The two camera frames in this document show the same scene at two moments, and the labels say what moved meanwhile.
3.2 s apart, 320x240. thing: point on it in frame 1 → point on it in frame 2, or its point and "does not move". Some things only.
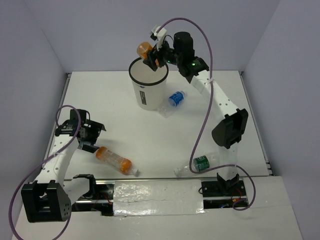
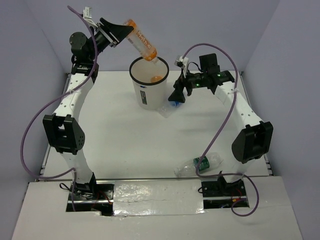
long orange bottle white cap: [123, 165] → [148, 52]
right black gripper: [151, 57] → [177, 95]
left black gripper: [95, 128] → [112, 33]
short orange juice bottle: [142, 49] → [156, 78]
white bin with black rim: [149, 86] does not move
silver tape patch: [155, 198] does not move
